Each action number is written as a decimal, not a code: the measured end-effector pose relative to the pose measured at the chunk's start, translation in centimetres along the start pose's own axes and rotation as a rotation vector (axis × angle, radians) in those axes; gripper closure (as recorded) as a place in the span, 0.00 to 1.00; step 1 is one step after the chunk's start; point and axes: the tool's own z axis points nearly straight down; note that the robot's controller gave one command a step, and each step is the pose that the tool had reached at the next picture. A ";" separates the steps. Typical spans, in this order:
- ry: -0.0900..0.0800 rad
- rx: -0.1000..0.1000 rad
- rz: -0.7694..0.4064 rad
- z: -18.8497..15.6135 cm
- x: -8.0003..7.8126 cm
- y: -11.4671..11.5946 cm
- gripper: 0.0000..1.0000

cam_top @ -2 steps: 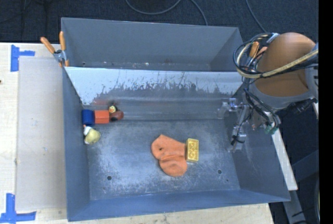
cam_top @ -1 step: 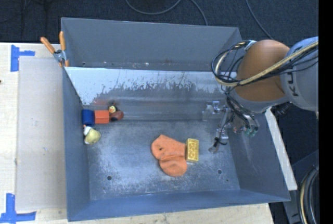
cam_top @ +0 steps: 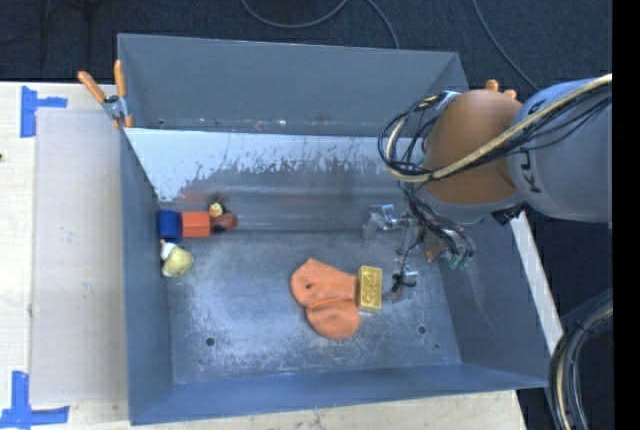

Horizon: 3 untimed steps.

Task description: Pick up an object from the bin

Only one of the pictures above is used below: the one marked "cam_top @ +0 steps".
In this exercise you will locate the orange cube block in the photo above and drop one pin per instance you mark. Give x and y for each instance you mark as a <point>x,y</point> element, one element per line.
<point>195,224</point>

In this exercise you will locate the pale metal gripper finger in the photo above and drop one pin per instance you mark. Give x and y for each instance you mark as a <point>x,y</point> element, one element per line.
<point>382,217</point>
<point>407,278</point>

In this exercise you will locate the yellow toy brick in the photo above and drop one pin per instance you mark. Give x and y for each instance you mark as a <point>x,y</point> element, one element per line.
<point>369,288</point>

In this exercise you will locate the grey metal bin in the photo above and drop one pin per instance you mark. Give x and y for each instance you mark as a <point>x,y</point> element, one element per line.
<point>250,308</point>

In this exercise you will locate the blue cylinder block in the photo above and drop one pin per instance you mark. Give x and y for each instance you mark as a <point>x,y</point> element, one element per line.
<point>169,225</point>

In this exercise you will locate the pale yellow toy figure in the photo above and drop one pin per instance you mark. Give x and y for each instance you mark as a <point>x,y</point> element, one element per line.
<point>178,262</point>

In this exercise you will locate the brown and yellow toy animal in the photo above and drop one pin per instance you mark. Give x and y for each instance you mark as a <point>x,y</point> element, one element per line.
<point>226,221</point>

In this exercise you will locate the pale wood flat board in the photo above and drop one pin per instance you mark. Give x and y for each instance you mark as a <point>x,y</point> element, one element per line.
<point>75,243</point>

